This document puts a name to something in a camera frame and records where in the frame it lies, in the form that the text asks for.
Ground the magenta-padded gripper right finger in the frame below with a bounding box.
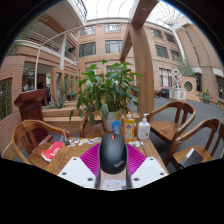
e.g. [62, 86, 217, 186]
[125, 143, 170, 191]

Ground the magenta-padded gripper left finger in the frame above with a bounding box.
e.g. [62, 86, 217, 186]
[57, 143, 103, 191]

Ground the black computer mouse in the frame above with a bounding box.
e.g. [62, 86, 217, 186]
[98, 133, 128, 175]

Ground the red paper bag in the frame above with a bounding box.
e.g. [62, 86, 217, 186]
[40, 131, 68, 163]

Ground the small white packet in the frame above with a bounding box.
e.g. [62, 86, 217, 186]
[128, 140, 144, 148]

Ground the black notebook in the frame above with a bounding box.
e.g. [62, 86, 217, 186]
[179, 147, 203, 169]

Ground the white pump dispenser bottle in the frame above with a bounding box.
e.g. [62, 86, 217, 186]
[137, 113, 151, 141]

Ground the yellow liquid bottle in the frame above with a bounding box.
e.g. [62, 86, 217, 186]
[123, 111, 136, 144]

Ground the blue squeeze tube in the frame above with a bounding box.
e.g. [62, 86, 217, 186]
[111, 120, 122, 135]

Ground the spiky green agave plant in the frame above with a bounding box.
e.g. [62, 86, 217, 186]
[46, 93, 69, 110]

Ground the dark red wooden lectern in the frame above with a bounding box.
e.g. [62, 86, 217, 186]
[13, 88, 54, 148]

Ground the green plant in white pot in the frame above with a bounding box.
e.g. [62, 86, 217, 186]
[69, 59, 144, 132]

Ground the yellow flowering potted plant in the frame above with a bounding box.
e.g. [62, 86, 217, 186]
[201, 87, 212, 104]

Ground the white abstract sculpture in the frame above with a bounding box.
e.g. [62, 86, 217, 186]
[171, 68, 184, 90]

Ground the dark bust statue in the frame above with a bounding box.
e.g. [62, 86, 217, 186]
[22, 79, 34, 93]

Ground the white stone pedestal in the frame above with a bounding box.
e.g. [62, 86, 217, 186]
[168, 88, 188, 101]

